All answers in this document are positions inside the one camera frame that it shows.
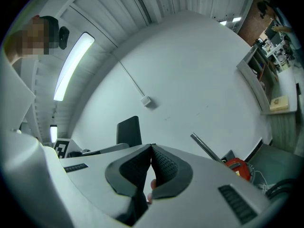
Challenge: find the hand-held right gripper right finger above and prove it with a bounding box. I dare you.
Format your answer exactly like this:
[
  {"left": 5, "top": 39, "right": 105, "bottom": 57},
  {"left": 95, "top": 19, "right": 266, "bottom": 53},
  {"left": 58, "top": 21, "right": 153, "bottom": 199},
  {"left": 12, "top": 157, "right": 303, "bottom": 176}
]
[{"left": 130, "top": 143, "right": 285, "bottom": 228}]

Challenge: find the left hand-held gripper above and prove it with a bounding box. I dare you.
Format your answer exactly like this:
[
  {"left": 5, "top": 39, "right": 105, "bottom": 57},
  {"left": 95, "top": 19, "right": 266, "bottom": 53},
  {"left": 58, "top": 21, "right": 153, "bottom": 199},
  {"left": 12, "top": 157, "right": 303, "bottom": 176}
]
[{"left": 53, "top": 138, "right": 102, "bottom": 160}]

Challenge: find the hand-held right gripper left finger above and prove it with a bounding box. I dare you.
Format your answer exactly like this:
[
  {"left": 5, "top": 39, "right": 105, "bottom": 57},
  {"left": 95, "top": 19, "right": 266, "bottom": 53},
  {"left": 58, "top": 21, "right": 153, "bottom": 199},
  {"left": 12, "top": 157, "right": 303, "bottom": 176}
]
[{"left": 59, "top": 143, "right": 152, "bottom": 226}]

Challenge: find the metal vacuum wand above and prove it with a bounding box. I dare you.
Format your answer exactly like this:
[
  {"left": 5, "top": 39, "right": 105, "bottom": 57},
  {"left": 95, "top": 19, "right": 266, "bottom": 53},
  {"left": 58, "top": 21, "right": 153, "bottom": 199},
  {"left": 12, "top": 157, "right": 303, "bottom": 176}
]
[{"left": 190, "top": 133, "right": 226, "bottom": 164}]

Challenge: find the red vacuum cleaner body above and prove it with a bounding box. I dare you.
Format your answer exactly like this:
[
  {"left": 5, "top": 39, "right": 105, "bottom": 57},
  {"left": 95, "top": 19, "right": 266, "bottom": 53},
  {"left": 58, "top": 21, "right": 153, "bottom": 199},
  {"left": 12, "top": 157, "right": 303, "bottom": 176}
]
[{"left": 224, "top": 157, "right": 252, "bottom": 181}]

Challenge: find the person's right hand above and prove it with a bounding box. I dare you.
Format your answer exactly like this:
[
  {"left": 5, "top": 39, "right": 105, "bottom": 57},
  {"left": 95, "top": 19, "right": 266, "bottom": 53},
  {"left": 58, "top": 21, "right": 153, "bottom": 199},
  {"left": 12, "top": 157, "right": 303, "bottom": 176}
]
[{"left": 146, "top": 179, "right": 157, "bottom": 205}]

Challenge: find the short ceiling light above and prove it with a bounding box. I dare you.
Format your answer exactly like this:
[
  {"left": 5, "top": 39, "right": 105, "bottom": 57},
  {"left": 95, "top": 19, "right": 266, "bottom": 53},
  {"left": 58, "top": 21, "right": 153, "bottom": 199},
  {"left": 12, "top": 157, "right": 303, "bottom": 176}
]
[{"left": 49, "top": 124, "right": 58, "bottom": 143}]

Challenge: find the black chair back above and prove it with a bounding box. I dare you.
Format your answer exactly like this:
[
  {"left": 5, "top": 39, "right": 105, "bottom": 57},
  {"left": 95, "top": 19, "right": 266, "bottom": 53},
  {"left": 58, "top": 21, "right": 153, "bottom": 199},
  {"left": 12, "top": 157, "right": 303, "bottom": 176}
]
[{"left": 116, "top": 115, "right": 143, "bottom": 148}]

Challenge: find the long ceiling light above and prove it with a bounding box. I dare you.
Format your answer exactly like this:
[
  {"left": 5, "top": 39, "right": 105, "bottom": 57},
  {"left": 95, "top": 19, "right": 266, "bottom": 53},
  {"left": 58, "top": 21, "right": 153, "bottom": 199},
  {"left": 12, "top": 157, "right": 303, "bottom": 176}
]
[{"left": 53, "top": 32, "right": 95, "bottom": 102}]

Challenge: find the yellow cardboard box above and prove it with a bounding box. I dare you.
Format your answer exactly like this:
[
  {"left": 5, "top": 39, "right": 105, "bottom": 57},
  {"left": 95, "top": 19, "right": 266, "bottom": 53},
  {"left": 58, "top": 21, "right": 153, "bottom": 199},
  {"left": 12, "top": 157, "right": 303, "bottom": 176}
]
[{"left": 269, "top": 95, "right": 290, "bottom": 112}]

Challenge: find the person's head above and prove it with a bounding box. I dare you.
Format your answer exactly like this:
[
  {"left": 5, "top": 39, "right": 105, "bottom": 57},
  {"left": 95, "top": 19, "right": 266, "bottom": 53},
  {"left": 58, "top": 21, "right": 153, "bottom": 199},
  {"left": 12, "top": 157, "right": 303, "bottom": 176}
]
[{"left": 4, "top": 15, "right": 60, "bottom": 65}]

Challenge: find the grey open shelf unit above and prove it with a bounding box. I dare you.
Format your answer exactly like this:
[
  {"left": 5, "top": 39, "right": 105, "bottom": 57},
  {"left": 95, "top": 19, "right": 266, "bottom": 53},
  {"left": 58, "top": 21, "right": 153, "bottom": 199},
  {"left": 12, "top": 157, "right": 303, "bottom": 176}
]
[{"left": 236, "top": 43, "right": 297, "bottom": 115}]

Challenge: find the white cable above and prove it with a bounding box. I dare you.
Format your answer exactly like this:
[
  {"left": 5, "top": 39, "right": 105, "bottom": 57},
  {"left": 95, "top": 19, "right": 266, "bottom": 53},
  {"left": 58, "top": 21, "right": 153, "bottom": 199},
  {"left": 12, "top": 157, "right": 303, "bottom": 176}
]
[{"left": 249, "top": 166, "right": 274, "bottom": 196}]

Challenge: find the black vacuum hose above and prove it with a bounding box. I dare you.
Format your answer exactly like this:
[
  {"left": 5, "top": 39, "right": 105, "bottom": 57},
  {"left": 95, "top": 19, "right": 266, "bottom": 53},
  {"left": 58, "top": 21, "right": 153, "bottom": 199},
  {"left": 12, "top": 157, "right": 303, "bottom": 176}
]
[{"left": 265, "top": 178, "right": 297, "bottom": 198}]

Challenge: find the white wall junction box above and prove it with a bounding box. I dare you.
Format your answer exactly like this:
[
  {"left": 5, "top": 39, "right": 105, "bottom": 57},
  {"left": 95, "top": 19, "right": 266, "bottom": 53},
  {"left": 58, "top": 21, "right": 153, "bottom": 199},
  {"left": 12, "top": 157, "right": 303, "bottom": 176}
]
[{"left": 140, "top": 95, "right": 152, "bottom": 107}]

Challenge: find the white wall conduit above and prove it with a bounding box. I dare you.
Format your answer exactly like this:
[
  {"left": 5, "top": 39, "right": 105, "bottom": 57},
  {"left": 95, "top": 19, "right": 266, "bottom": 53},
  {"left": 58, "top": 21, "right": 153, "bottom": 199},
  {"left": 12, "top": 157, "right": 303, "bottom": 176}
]
[{"left": 118, "top": 60, "right": 146, "bottom": 98}]

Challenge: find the black head-worn camera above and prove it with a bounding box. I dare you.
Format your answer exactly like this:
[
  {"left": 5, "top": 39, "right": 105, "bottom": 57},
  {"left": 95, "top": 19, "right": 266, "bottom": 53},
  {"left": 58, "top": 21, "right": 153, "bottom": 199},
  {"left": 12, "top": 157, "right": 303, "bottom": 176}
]
[{"left": 58, "top": 26, "right": 70, "bottom": 50}]

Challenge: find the white desk frame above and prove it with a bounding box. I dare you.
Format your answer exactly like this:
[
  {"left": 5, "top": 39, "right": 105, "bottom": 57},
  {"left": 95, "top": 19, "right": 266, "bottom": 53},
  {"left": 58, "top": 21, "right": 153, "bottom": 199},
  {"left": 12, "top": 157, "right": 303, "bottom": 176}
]
[{"left": 265, "top": 31, "right": 294, "bottom": 67}]

